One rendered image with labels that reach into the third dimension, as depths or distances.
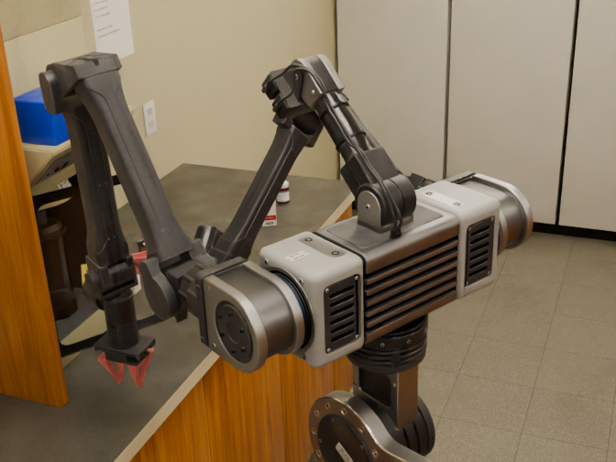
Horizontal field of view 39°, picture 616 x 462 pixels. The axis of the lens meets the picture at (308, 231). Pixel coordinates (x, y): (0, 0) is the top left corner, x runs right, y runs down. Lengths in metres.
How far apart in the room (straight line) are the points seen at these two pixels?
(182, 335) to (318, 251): 1.01
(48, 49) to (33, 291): 0.52
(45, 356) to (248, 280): 0.82
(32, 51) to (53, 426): 0.79
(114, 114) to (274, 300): 0.40
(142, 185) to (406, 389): 0.53
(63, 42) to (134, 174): 0.71
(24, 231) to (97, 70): 0.53
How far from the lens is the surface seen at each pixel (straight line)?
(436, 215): 1.37
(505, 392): 3.63
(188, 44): 3.38
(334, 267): 1.21
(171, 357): 2.13
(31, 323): 1.94
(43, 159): 1.84
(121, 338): 1.70
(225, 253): 1.85
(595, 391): 3.71
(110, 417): 1.97
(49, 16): 1.99
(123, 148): 1.38
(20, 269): 1.89
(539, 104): 4.67
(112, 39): 2.95
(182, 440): 2.17
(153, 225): 1.37
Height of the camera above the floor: 2.08
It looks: 25 degrees down
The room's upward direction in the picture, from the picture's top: 2 degrees counter-clockwise
